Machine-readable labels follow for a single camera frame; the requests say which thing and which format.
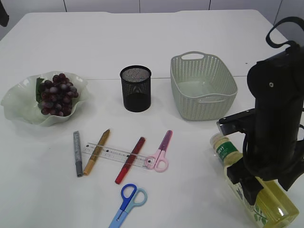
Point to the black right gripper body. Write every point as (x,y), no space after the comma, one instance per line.
(245,168)

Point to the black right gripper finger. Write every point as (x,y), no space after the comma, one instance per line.
(251,188)
(287,180)

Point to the yellow tea bottle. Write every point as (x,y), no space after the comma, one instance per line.
(272,208)

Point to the purple grape bunch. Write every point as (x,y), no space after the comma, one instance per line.
(55,96)

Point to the clear plastic sheet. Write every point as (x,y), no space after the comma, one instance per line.
(196,88)

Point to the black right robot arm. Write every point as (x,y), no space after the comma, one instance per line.
(271,150)

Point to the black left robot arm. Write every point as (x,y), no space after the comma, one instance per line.
(4,17)

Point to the green plastic woven basket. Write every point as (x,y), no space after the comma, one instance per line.
(208,68)

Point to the red marker pen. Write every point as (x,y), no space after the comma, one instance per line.
(124,170)

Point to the clear plastic ruler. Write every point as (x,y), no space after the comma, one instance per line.
(115,155)

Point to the gold marker pen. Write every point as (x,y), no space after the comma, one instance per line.
(94,156)

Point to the black mesh pen holder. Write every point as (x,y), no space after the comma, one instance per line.
(136,88)

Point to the grey marker pen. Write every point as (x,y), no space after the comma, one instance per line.
(77,154)

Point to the pale green wavy plate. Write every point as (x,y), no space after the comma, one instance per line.
(20,103)

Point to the pink purple scissors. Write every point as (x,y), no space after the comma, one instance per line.
(158,161)

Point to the blue scissors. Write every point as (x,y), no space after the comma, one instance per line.
(128,204)

